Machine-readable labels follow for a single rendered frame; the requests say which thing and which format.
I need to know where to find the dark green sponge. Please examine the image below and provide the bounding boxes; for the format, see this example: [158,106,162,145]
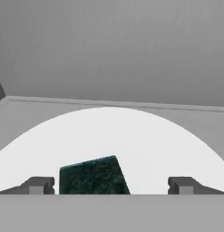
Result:
[58,154,131,196]

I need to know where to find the white round microwave plate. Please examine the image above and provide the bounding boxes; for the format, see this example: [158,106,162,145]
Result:
[0,106,224,196]

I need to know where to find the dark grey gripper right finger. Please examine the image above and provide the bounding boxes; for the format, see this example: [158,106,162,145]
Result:
[167,176,224,196]

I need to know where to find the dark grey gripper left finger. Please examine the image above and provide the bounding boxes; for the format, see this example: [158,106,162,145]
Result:
[0,176,55,196]

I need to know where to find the grey microwave oven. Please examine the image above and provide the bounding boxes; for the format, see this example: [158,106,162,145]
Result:
[0,0,224,196]

